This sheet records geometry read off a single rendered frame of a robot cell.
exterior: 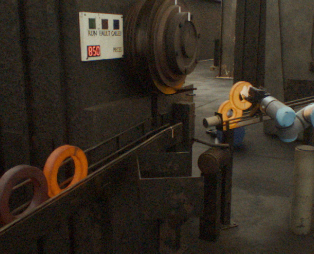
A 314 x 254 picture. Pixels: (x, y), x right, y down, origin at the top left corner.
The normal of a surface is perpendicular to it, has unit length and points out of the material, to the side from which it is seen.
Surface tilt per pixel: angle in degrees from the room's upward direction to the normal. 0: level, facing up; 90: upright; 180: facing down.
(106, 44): 90
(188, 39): 90
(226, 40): 90
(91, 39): 90
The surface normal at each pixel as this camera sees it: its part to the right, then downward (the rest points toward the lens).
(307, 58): -0.69, 0.17
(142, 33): -0.48, -0.01
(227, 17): -0.50, 0.20
